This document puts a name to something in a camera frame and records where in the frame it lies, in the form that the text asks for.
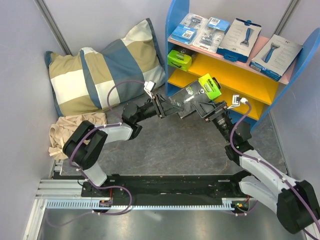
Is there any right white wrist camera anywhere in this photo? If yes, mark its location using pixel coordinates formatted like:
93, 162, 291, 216
227, 94, 249, 110

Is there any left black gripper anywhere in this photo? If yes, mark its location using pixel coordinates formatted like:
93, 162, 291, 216
134, 92, 183, 123

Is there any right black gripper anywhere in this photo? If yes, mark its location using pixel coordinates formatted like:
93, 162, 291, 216
191, 100, 234, 143

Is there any checked blue beige pillow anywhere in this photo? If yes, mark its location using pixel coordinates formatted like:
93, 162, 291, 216
44, 18, 166, 117

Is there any blue Gillette razor blister pack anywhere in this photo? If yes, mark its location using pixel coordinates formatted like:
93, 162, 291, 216
169, 13, 209, 46

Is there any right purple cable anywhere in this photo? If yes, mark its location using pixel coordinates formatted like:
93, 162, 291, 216
221, 102, 320, 240

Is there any beige crumpled cloth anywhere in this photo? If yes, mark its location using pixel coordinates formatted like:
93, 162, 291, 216
48, 112, 107, 161

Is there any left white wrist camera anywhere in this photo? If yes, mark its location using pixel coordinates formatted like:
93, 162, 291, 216
143, 81, 156, 99

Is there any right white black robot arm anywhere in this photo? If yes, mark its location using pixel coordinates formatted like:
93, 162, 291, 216
191, 100, 320, 234

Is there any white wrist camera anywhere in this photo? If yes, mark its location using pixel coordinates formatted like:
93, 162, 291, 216
227, 94, 249, 110
143, 81, 156, 99

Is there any colourful wooden shelf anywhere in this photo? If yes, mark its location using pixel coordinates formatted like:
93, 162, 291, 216
165, 0, 320, 130

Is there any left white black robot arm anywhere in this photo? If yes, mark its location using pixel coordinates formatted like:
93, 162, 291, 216
62, 93, 184, 197

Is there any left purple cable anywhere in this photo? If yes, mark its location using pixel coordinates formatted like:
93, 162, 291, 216
46, 80, 147, 228

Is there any black green razor box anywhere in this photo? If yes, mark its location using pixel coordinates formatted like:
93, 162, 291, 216
167, 48, 196, 72
169, 73, 222, 119

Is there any aluminium frame rail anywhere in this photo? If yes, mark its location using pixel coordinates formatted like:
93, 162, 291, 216
23, 160, 83, 240

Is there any Harry's razor pack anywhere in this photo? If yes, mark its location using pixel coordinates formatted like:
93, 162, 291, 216
216, 18, 262, 63
249, 34, 303, 82

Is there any purple cable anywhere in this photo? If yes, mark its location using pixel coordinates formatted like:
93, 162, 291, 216
46, 80, 147, 228
221, 102, 320, 240

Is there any grey slotted cable duct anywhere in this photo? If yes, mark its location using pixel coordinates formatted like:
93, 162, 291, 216
46, 198, 236, 211

